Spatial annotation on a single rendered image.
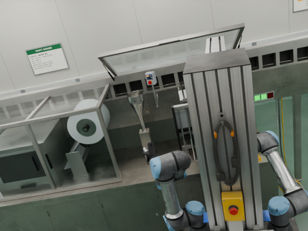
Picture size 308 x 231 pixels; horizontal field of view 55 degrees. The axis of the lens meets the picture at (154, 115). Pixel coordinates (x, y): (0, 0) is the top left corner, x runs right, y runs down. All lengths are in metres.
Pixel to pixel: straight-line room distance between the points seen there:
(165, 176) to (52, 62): 3.99
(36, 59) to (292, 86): 4.02
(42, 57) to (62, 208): 3.17
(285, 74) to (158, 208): 1.65
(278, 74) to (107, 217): 2.01
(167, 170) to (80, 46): 3.80
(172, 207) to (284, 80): 1.68
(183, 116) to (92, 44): 3.03
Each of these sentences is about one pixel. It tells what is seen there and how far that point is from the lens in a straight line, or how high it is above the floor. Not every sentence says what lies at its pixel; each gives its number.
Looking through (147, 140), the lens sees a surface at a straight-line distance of 2.70.
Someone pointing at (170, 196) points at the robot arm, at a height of 1.21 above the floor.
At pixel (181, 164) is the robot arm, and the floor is 1.41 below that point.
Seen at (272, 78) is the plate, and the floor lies 1.34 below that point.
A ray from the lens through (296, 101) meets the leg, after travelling 3.31.
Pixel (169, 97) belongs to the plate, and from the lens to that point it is 2.81.
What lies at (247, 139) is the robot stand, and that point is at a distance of 1.27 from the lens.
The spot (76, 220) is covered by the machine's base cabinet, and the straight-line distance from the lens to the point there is 2.90.
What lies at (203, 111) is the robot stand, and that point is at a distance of 1.19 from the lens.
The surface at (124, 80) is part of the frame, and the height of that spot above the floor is 1.60.
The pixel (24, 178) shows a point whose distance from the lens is 2.82.
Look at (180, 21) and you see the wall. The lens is 5.01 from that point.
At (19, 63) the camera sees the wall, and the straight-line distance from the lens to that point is 5.62.
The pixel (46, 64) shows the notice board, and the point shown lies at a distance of 5.43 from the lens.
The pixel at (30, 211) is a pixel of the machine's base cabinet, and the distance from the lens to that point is 2.97.
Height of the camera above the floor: 2.36
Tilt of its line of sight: 24 degrees down
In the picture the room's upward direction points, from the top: 13 degrees counter-clockwise
